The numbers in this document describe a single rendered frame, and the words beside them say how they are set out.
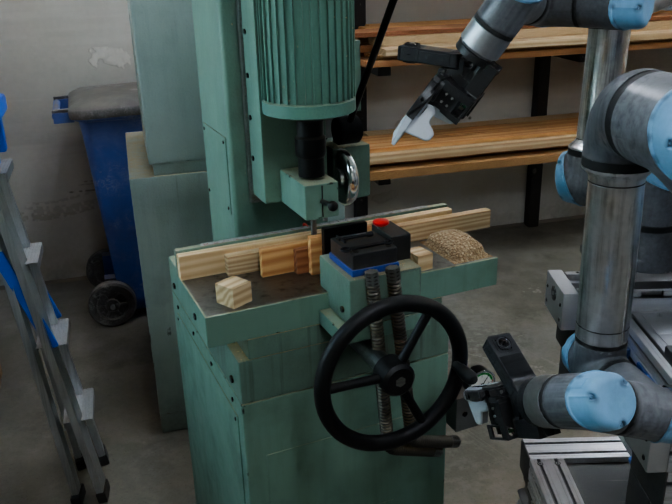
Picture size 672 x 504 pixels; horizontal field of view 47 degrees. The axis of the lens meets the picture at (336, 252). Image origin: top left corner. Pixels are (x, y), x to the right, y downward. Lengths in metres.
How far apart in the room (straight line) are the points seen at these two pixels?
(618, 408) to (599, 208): 0.27
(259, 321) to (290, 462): 0.32
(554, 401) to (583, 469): 1.09
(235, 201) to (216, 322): 0.39
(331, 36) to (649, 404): 0.78
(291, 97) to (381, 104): 2.58
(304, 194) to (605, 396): 0.69
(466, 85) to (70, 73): 2.61
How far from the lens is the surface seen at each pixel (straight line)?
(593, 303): 1.16
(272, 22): 1.39
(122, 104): 3.12
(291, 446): 1.53
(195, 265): 1.49
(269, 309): 1.37
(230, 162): 1.63
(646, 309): 1.82
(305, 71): 1.37
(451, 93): 1.34
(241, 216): 1.67
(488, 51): 1.31
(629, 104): 0.99
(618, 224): 1.11
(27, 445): 2.77
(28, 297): 2.13
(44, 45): 3.71
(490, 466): 2.48
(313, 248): 1.45
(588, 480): 2.13
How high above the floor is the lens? 1.48
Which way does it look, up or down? 22 degrees down
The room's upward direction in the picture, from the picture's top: 2 degrees counter-clockwise
